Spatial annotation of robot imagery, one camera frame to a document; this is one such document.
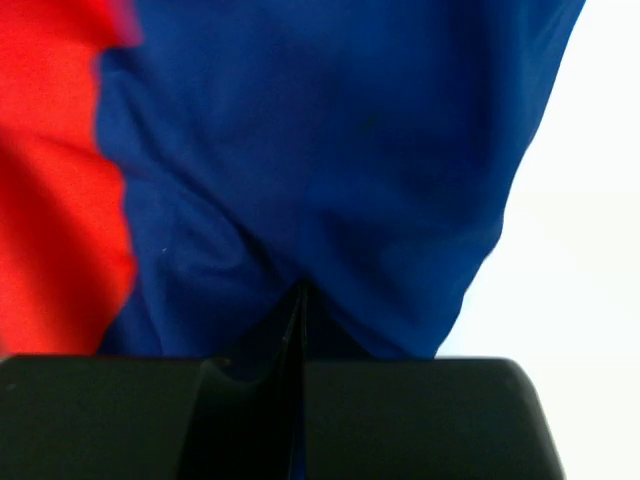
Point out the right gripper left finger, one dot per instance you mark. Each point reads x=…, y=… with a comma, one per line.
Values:
x=230, y=416

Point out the rainbow striped shorts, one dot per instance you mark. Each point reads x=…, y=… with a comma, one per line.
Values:
x=170, y=170

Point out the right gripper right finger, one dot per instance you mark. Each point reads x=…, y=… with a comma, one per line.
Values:
x=460, y=418

